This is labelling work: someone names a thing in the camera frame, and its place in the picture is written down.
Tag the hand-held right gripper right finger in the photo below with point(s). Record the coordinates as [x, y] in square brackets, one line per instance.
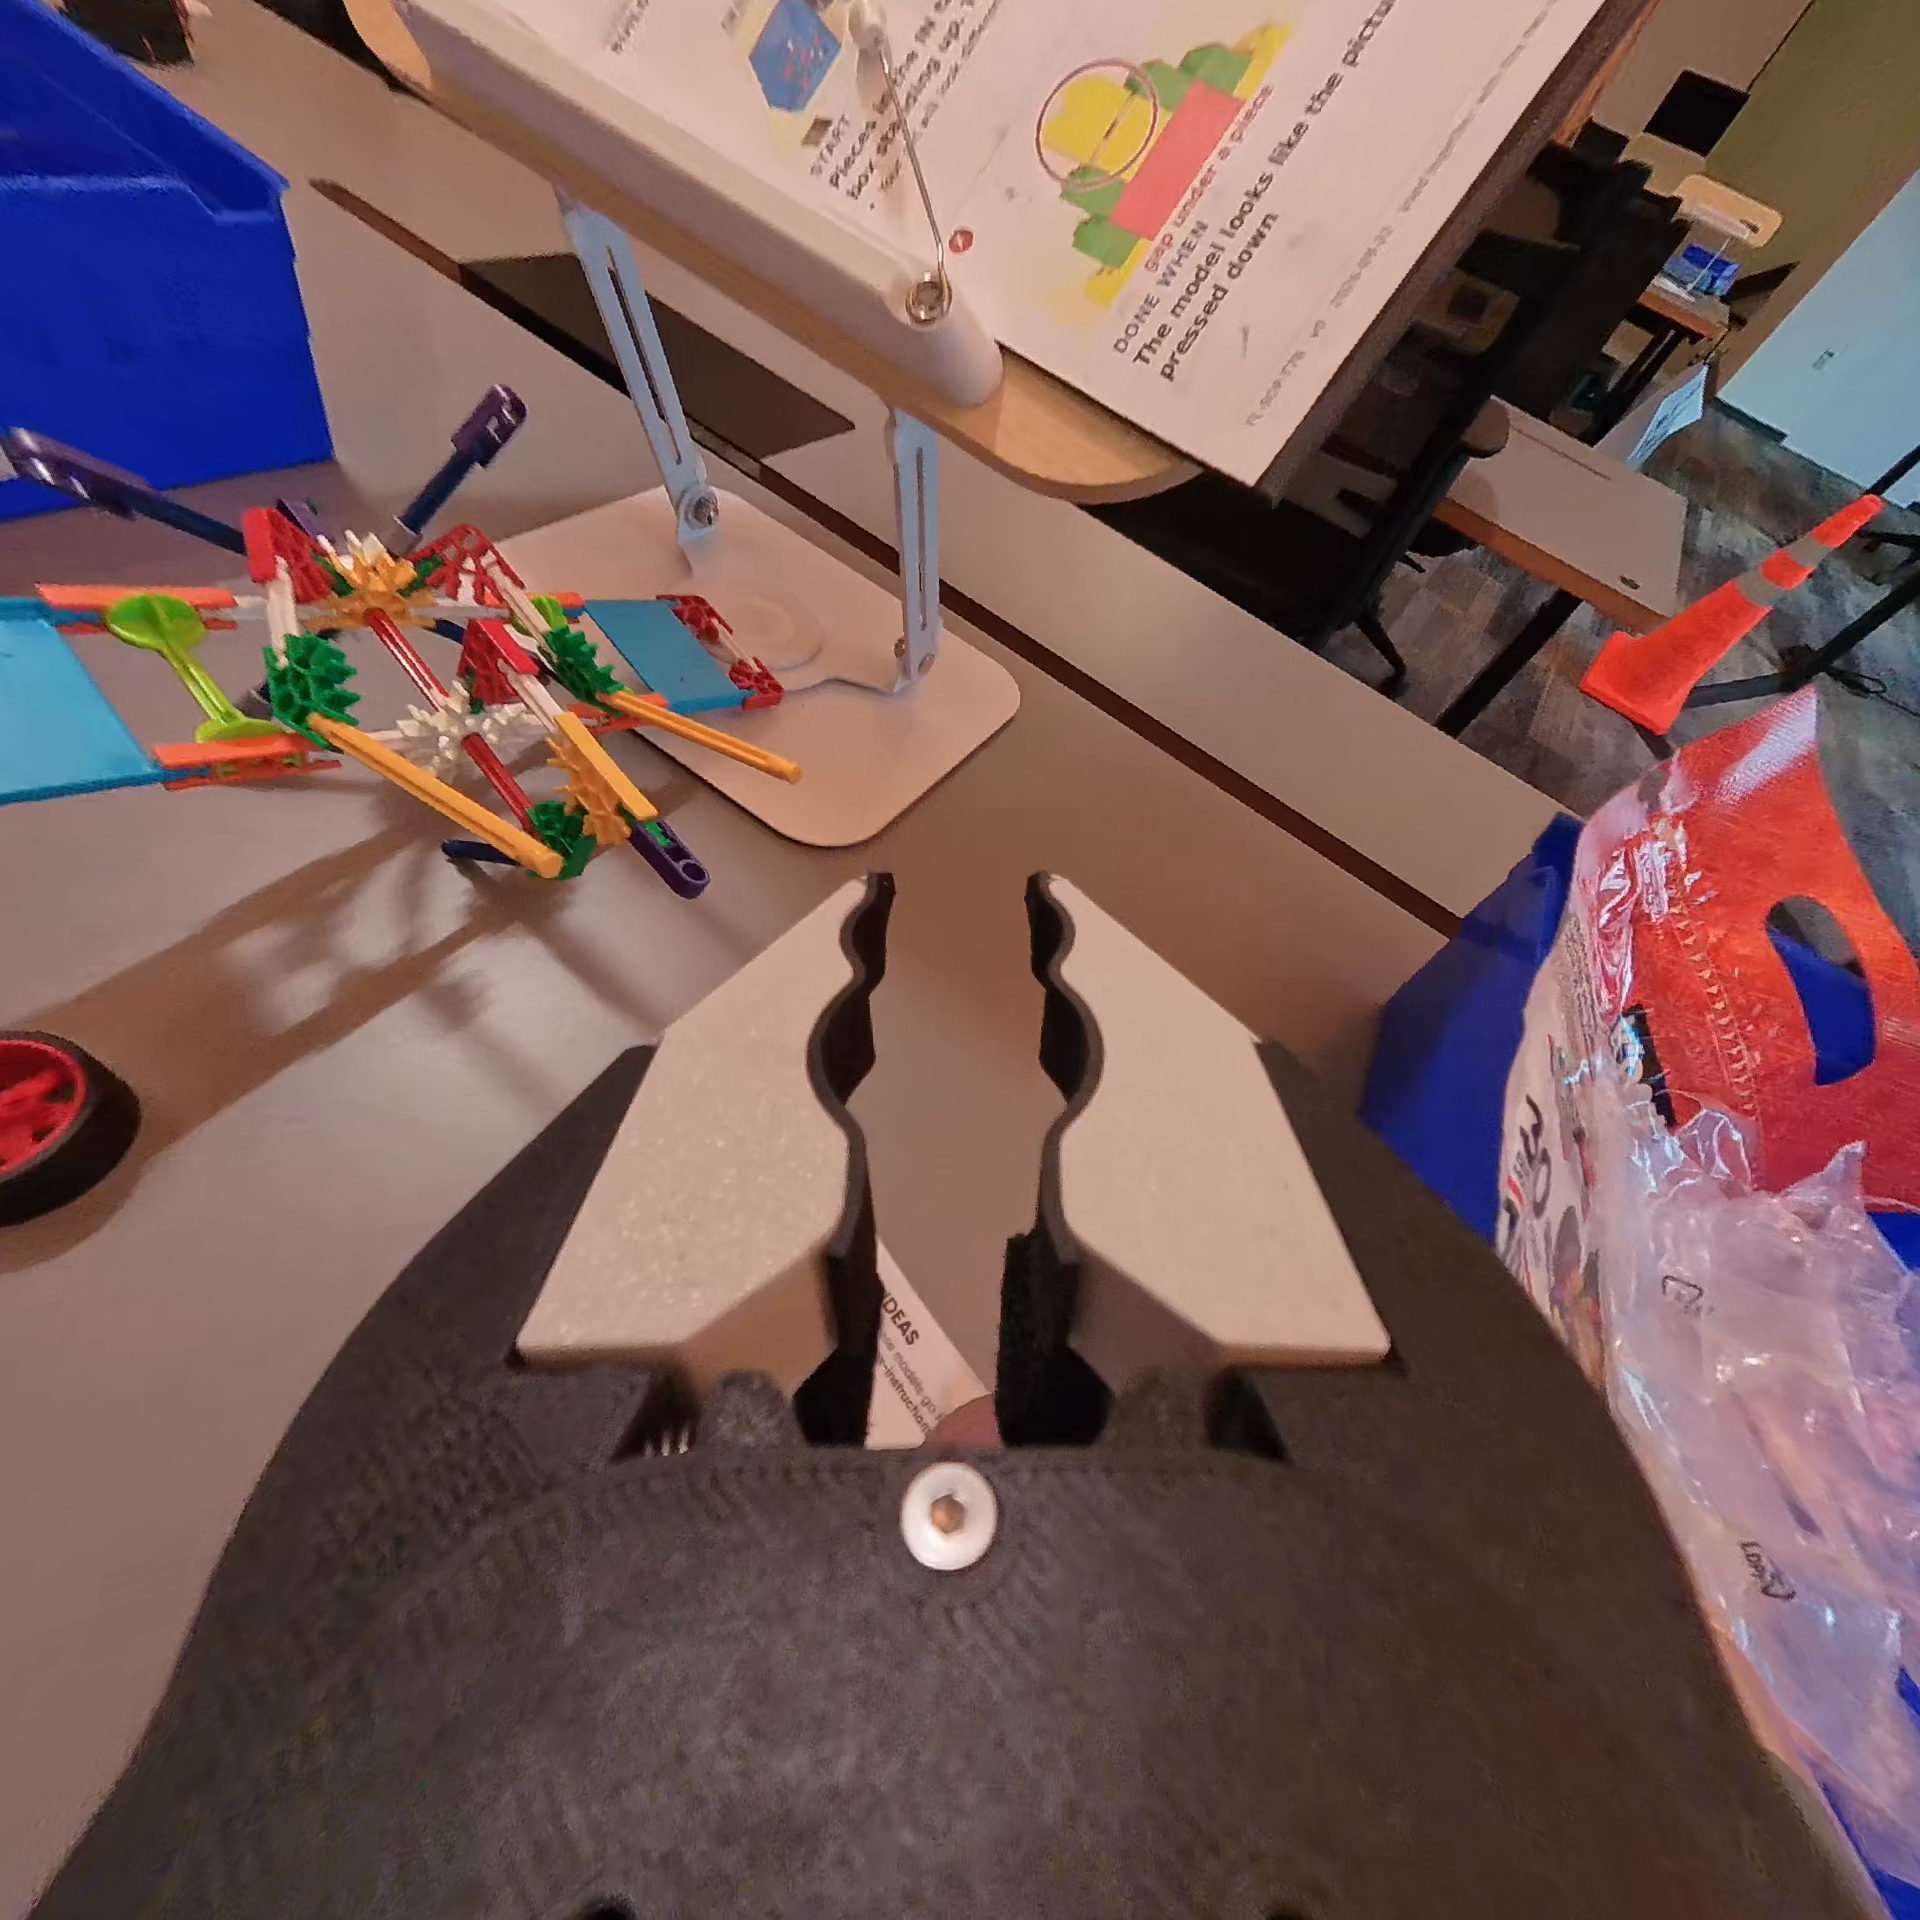
[1200, 1185]

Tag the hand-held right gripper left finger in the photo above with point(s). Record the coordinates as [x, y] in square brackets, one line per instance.
[704, 1185]

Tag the red wheel with black tyre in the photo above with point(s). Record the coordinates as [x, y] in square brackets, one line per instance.
[37, 1109]

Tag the blue plastic bin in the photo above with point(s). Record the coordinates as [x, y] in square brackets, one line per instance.
[136, 301]
[1440, 1081]

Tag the white paper leaflet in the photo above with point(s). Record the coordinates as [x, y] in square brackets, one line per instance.
[922, 1349]

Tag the white document stand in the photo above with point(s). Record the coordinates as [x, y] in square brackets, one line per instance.
[884, 751]

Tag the red printed plastic bag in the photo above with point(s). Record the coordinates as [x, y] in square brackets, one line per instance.
[1693, 901]

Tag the clear plastic wrap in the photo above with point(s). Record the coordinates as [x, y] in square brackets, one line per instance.
[1769, 1426]

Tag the colourful toy construction model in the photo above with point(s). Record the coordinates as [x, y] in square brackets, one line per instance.
[376, 586]

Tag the orange traffic cone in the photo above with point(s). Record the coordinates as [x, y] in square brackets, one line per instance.
[1693, 645]

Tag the wooden background table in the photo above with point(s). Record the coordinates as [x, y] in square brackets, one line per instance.
[1576, 524]

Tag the printed instruction sheet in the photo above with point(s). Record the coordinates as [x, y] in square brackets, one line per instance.
[1349, 182]

